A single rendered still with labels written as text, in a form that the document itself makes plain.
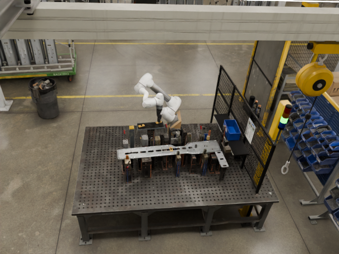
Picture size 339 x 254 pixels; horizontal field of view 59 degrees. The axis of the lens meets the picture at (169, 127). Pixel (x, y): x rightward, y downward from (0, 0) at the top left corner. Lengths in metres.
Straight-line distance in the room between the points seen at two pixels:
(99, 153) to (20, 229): 1.45
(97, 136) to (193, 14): 3.69
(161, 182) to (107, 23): 3.05
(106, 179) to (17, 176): 1.80
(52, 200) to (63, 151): 1.05
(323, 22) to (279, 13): 0.20
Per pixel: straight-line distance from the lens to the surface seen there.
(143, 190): 3.91
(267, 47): 5.90
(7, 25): 1.01
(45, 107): 6.20
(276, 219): 4.87
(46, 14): 1.19
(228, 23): 1.22
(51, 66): 7.63
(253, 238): 4.58
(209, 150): 4.06
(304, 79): 1.49
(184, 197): 3.87
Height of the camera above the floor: 3.75
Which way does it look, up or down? 39 degrees down
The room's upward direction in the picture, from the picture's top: 4 degrees clockwise
